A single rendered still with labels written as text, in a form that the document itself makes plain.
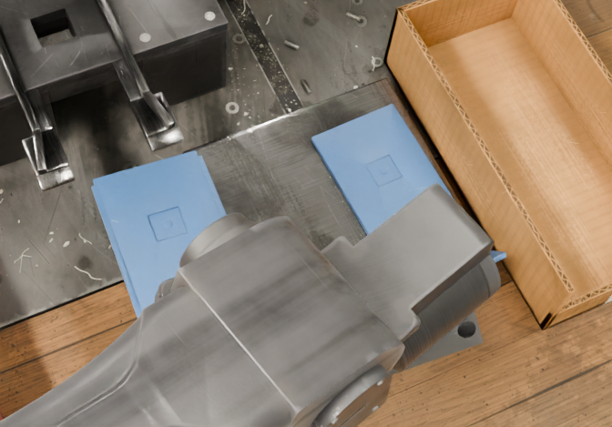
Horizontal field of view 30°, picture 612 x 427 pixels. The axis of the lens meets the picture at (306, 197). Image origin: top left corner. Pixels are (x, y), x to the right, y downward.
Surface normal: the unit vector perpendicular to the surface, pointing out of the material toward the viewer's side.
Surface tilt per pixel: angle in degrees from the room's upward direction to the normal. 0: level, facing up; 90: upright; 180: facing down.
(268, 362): 15
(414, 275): 6
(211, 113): 0
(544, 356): 0
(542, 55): 90
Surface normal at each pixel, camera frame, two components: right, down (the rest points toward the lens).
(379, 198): 0.07, -0.46
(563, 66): -0.90, 0.35
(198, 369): 0.27, -0.58
